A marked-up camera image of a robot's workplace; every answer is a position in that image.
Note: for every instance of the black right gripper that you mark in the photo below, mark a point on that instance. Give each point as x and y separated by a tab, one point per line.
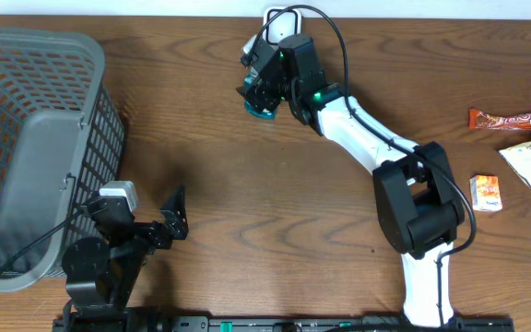
258	89

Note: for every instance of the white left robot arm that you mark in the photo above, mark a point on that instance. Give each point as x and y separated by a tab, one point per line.
101	272

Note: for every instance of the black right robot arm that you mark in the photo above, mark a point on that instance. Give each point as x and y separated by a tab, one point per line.
417	206

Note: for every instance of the small orange box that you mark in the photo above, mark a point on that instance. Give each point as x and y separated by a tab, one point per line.
485	193

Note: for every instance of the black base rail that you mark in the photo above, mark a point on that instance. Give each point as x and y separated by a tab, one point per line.
293	323

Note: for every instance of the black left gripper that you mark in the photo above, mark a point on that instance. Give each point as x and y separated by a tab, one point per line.
172	224

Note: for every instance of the teal mouthwash bottle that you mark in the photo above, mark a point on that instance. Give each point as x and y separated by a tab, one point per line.
264	114

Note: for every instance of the dark grey plastic basket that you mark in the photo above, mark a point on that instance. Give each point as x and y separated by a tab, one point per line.
61	139

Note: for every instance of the white barcode scanner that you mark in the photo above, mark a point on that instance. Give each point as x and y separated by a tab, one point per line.
286	25

